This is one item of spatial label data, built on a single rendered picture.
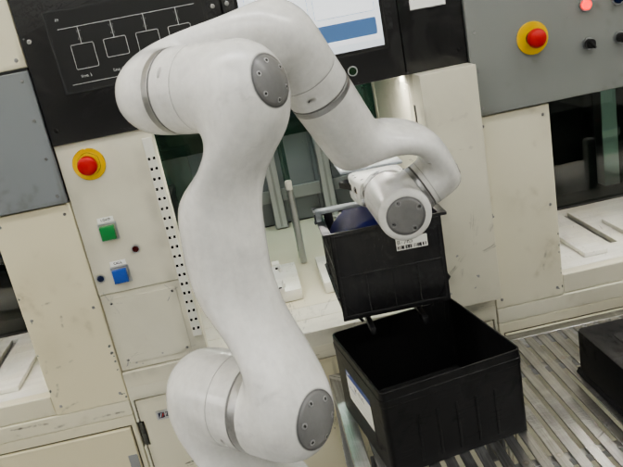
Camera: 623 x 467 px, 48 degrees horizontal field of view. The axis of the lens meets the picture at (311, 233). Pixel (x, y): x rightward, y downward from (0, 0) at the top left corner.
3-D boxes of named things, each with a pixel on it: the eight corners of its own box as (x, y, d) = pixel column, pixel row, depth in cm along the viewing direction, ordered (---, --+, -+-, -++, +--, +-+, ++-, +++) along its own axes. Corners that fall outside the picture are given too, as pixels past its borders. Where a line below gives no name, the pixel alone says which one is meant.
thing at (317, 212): (338, 342, 136) (311, 185, 126) (325, 302, 155) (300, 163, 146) (461, 317, 137) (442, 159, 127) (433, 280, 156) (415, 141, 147)
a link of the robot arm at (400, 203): (399, 157, 118) (354, 191, 119) (418, 174, 105) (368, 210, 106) (425, 196, 120) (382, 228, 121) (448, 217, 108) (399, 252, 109)
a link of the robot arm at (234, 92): (259, 415, 97) (356, 442, 88) (196, 459, 88) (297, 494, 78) (199, 44, 86) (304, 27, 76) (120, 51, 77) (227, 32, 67)
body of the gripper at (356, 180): (360, 218, 123) (349, 202, 133) (417, 207, 123) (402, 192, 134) (353, 177, 120) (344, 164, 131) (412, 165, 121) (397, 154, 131)
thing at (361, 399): (344, 404, 151) (329, 333, 146) (460, 366, 157) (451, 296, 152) (394, 478, 125) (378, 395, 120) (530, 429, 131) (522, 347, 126)
